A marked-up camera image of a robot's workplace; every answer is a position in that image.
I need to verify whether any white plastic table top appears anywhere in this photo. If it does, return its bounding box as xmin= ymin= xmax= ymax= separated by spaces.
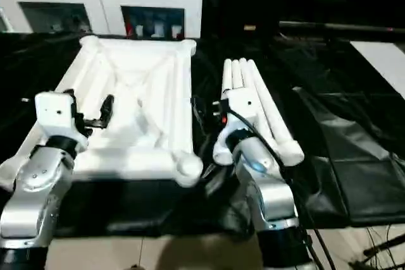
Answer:
xmin=0 ymin=35 xmax=204 ymax=190

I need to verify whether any white plastic table leg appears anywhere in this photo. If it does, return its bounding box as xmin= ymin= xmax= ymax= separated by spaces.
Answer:
xmin=239 ymin=59 xmax=285 ymax=157
xmin=212 ymin=59 xmax=237 ymax=166
xmin=247 ymin=60 xmax=306 ymax=167
xmin=232 ymin=59 xmax=249 ymax=94

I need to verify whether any black plastic mat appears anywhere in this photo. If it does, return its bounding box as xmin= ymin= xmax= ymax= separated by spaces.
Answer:
xmin=0 ymin=28 xmax=405 ymax=240

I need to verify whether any white flat board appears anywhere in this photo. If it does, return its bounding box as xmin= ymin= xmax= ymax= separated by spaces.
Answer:
xmin=349 ymin=40 xmax=405 ymax=97

